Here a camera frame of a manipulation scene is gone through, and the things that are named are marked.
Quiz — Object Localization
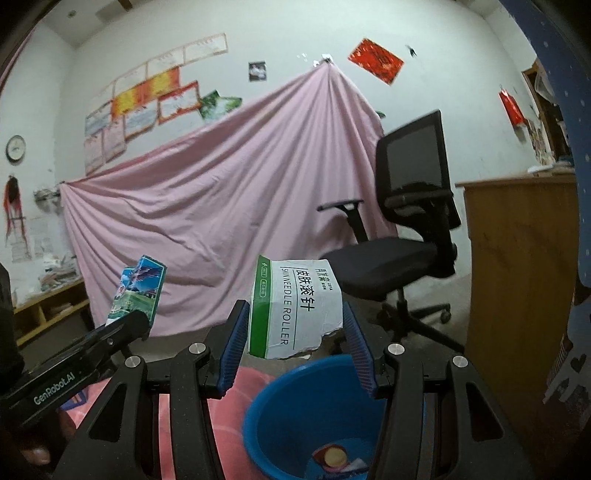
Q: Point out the blue plastic bucket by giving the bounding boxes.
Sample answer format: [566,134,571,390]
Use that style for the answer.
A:
[242,354,393,480]

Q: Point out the blue dotted garment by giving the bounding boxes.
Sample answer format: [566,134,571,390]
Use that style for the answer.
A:
[501,0,591,411]

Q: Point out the pink checked tablecloth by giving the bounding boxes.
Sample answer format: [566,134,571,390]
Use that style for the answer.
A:
[60,364,278,480]

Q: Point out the green landscape photo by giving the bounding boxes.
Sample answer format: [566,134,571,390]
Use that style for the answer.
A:
[199,90,243,121]

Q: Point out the black office chair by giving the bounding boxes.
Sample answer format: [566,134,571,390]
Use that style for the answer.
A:
[318,110,465,356]

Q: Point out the round wall clock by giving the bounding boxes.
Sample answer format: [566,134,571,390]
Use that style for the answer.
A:
[6,135,27,163]

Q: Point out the red bordered certificate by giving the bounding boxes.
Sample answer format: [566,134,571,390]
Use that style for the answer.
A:
[158,82,200,124]

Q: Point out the person's left hand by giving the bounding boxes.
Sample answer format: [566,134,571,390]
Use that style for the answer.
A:
[14,408,81,467]

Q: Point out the pile of papers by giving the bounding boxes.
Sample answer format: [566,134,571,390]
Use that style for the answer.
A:
[39,251,84,291]

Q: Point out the white wall calendar sheet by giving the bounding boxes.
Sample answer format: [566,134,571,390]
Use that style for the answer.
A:
[148,48,185,77]
[185,32,228,63]
[113,65,148,93]

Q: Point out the red paper square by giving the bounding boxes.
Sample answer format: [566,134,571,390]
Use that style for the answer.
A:
[347,38,404,86]

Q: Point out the dark wooden cupboard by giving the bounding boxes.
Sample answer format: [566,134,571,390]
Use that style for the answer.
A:
[522,58,571,162]

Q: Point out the wall clutter bundle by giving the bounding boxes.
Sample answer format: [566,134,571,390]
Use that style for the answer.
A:
[33,185,63,213]

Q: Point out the small wall photos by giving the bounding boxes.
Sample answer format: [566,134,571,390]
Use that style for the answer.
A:
[526,117,548,155]

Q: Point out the red yellow poster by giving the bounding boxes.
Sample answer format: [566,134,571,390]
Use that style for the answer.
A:
[148,67,181,97]

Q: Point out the white green cardboard box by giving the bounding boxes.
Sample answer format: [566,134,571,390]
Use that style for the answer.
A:
[247,254,345,361]

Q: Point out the pink certificate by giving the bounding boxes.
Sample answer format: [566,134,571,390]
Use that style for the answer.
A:
[102,122,126,158]
[84,131,105,174]

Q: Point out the red hanging packet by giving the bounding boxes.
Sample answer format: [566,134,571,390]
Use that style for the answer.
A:
[499,90,527,127]

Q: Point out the blue green small carton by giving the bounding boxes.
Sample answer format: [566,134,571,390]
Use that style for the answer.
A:
[105,255,167,340]

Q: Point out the wooden shelf unit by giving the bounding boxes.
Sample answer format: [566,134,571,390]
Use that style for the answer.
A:
[14,277,90,347]

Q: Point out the orange yellow poster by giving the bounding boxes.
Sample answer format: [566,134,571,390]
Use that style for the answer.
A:
[112,83,149,116]

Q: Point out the red hanging tassel ornament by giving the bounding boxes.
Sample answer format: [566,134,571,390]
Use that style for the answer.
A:
[4,175,25,234]

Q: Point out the red snack packet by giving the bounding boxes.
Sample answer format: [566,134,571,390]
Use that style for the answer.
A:
[313,443,365,474]

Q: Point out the pink hanging bed sheet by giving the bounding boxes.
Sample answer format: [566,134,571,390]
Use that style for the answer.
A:
[60,62,393,337]

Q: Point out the white blue certificate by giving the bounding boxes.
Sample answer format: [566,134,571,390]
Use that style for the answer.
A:
[124,104,160,139]

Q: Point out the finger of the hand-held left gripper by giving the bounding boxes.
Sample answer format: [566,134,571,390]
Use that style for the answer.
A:
[95,310,152,365]

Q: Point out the wooden cabinet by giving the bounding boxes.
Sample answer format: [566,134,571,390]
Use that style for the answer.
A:
[455,173,580,416]

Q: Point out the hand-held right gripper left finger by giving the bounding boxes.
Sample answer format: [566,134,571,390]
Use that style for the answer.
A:
[55,300,252,480]

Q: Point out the white paper stack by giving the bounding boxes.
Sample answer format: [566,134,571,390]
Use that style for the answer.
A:
[529,159,575,176]

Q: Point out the faded wall papers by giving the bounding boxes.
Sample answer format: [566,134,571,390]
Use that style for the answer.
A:
[9,217,34,264]

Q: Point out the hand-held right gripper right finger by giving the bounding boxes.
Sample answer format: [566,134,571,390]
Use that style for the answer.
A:
[341,302,536,480]

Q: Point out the pale wall poster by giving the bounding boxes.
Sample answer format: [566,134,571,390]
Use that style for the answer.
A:
[85,99,114,137]

